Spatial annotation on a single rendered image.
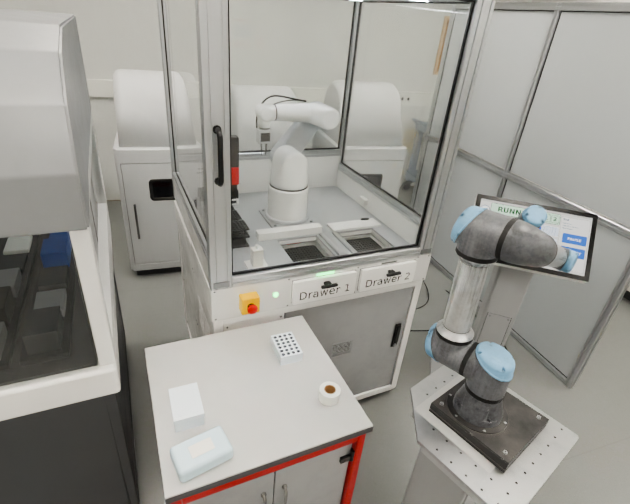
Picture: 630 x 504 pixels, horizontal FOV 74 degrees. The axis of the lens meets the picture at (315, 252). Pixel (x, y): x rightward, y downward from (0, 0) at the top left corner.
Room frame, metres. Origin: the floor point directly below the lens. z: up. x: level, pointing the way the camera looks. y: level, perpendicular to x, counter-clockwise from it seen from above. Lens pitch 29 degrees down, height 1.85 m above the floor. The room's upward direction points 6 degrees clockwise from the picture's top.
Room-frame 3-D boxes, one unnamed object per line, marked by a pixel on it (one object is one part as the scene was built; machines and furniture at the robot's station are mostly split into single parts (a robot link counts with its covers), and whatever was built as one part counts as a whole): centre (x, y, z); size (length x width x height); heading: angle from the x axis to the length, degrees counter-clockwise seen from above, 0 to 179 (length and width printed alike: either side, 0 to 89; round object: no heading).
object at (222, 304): (1.90, 0.13, 0.87); 1.02 x 0.95 x 0.14; 117
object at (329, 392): (0.97, -0.09, 0.78); 0.07 x 0.07 x 0.04
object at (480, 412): (0.95, -0.57, 0.85); 0.15 x 0.15 x 0.10
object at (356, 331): (1.90, 0.12, 0.40); 1.03 x 0.95 x 0.80; 117
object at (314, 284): (1.45, -0.06, 0.87); 0.29 x 0.02 x 0.11; 117
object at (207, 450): (0.72, 0.26, 0.78); 0.15 x 0.10 x 0.04; 127
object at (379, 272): (1.59, -0.34, 0.87); 0.29 x 0.02 x 0.11; 117
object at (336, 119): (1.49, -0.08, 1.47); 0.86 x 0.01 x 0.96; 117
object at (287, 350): (1.17, 0.07, 0.78); 0.12 x 0.08 x 0.04; 25
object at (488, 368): (0.96, -0.57, 0.96); 0.13 x 0.12 x 0.14; 48
